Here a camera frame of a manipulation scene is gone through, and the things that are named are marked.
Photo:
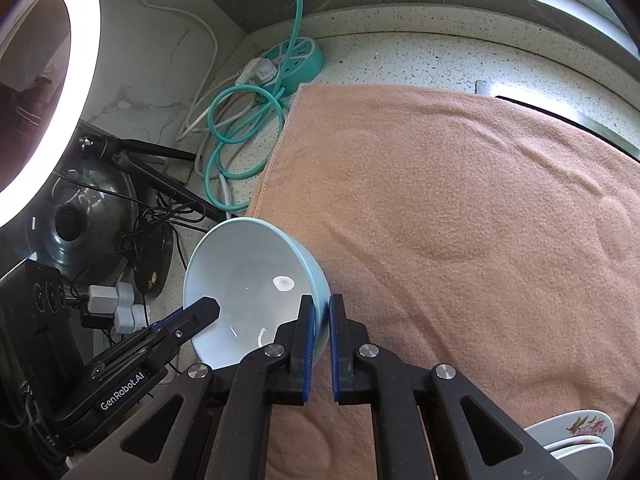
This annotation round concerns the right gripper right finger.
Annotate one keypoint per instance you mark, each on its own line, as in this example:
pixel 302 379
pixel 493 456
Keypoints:
pixel 429 423

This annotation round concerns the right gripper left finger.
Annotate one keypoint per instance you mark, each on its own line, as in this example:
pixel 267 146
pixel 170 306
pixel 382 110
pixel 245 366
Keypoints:
pixel 212 424

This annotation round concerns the teal ceramic bowl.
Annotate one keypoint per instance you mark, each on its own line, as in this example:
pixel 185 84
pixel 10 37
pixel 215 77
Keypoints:
pixel 257 274

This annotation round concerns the large peony flower plate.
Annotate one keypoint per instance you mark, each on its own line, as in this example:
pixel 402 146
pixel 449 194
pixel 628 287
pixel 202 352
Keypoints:
pixel 573 443

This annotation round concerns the white plate grey leaf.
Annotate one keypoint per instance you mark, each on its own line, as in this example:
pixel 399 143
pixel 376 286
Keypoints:
pixel 591 461

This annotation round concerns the white power adapter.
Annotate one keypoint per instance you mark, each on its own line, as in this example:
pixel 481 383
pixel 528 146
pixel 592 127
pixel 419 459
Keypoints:
pixel 114 306

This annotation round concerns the steel pot lid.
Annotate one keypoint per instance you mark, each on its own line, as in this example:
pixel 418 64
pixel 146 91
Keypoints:
pixel 78 222

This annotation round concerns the pink towel mat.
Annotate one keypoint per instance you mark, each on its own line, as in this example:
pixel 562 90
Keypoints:
pixel 472 231

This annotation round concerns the black tripod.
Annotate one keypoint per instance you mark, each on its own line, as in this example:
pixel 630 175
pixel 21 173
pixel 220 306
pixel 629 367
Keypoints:
pixel 127 156

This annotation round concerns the white ring light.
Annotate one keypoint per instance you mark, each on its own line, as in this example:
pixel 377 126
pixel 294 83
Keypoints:
pixel 85 30

